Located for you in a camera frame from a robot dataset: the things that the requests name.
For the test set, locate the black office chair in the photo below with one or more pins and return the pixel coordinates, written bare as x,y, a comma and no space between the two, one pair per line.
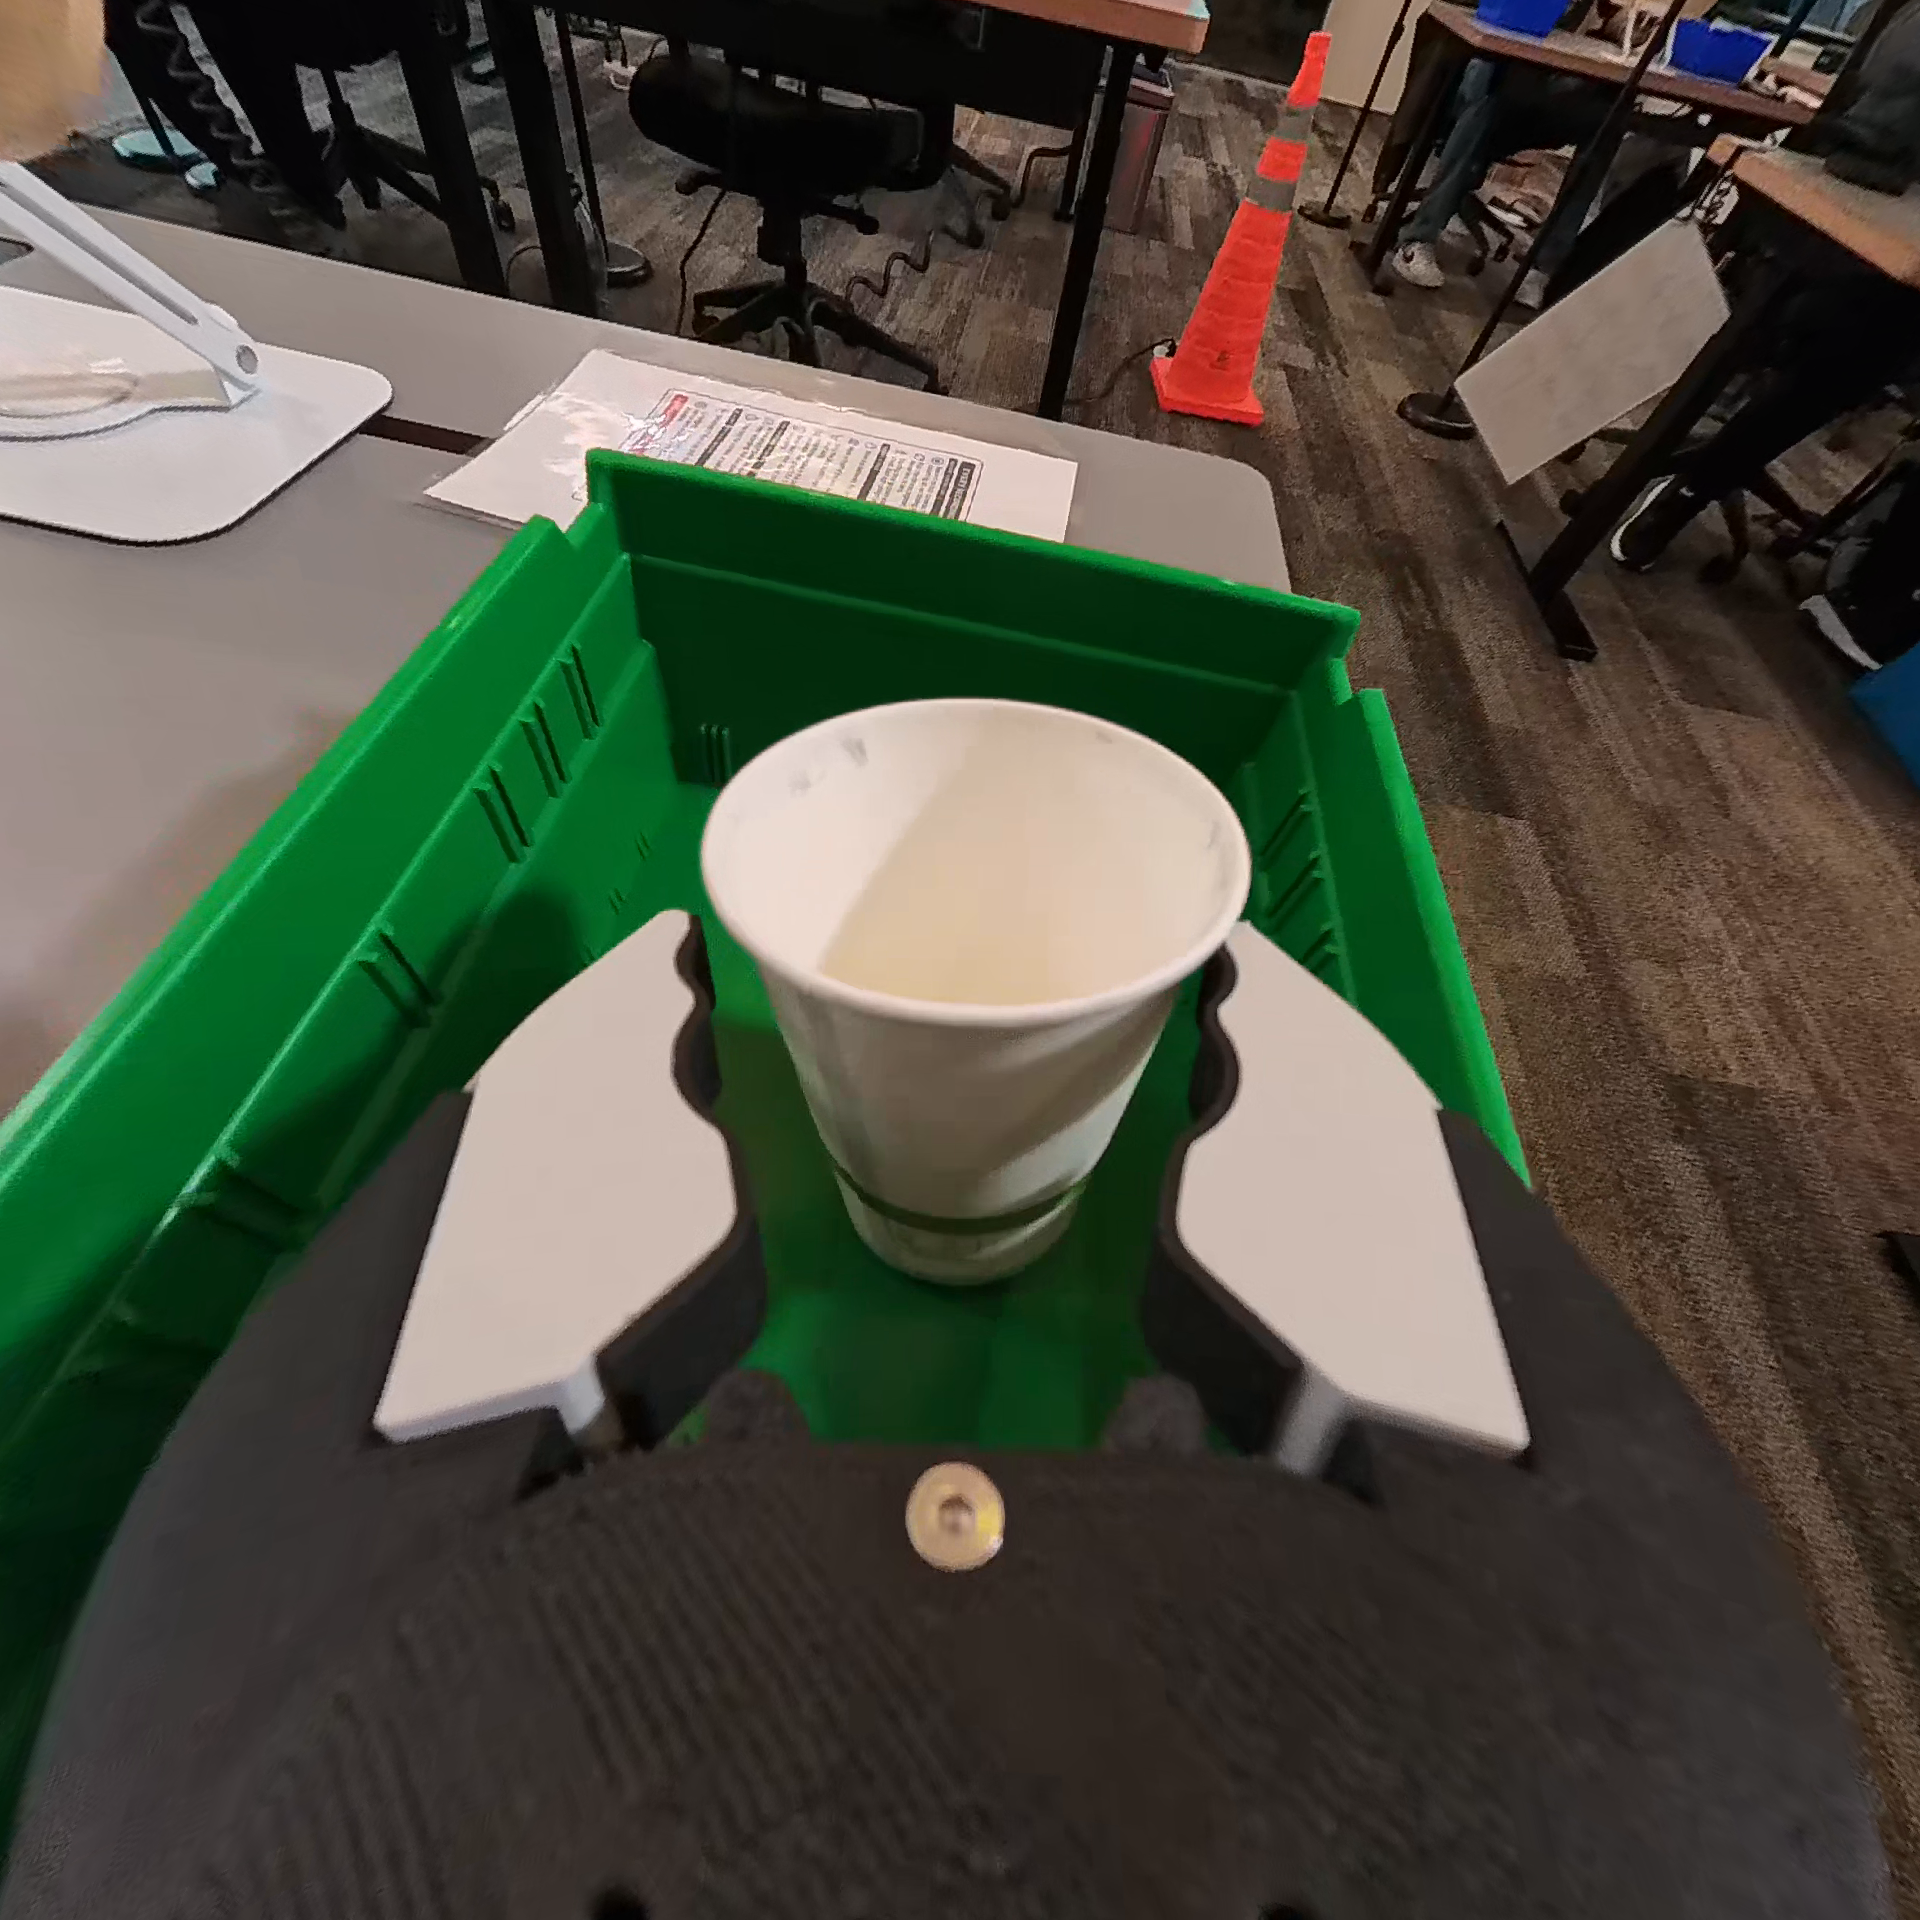
781,120

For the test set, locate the white board on pole stand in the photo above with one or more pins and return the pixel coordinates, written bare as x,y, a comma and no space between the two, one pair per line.
1605,352

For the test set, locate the wooden table black legs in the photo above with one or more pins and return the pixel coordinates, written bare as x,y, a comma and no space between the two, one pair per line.
1575,53
1085,224
1829,211

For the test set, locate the white paper cup green band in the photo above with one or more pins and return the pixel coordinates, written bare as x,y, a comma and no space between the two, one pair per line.
974,1080

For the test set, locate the green plastic bin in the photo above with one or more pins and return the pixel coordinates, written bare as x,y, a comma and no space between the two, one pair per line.
301,1080

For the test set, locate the laminated paper sheet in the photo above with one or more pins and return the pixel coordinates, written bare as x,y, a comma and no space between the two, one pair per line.
570,435

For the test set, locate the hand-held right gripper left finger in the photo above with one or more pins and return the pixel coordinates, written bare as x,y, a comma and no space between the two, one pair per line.
557,1201

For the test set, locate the wooden document stand white base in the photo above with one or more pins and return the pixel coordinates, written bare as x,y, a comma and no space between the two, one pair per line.
181,450

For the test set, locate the orange traffic cone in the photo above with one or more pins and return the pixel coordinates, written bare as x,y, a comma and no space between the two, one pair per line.
1237,300

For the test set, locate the large blue plastic bin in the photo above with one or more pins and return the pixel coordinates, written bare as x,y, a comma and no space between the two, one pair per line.
1891,714

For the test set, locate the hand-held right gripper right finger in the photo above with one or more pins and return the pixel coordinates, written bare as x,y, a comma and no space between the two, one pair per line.
1349,1201

